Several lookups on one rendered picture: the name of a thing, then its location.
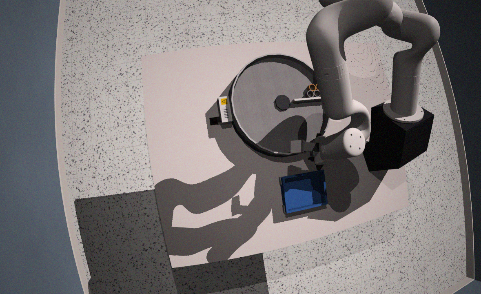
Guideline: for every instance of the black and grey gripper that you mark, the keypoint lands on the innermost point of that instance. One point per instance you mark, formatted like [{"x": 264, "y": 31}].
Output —
[{"x": 319, "y": 158}]

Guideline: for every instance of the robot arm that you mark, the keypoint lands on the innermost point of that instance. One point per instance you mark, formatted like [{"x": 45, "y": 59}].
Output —
[{"x": 325, "y": 37}]

